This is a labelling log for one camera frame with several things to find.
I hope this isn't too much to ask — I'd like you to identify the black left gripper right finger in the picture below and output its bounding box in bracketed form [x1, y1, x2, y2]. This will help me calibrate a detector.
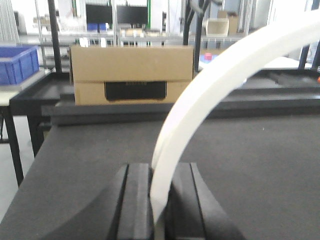
[165, 162, 245, 240]

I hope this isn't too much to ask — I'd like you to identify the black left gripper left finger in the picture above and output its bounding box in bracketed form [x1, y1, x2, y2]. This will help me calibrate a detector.
[107, 163, 154, 240]

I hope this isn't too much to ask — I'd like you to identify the white ring pipe clamp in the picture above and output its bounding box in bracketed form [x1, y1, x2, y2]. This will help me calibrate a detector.
[150, 10, 320, 222]

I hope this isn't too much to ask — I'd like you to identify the beige open storage bin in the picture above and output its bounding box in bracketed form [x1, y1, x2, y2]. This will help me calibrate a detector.
[204, 18, 229, 37]

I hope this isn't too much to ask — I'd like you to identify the dark grey table mat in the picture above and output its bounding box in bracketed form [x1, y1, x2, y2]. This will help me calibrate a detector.
[0, 115, 320, 240]

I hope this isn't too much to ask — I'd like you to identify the brown cardboard box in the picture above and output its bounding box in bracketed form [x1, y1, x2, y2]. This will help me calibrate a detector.
[70, 45, 194, 106]

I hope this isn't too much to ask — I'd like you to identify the black side table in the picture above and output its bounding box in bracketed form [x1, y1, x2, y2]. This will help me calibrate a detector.
[0, 72, 74, 186]

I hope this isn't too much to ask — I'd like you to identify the blue tray with red block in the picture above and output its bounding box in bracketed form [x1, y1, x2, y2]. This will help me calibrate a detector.
[199, 52, 218, 64]

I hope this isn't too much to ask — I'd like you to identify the blue plastic crate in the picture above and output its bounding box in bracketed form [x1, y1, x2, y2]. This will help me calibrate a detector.
[0, 45, 40, 86]

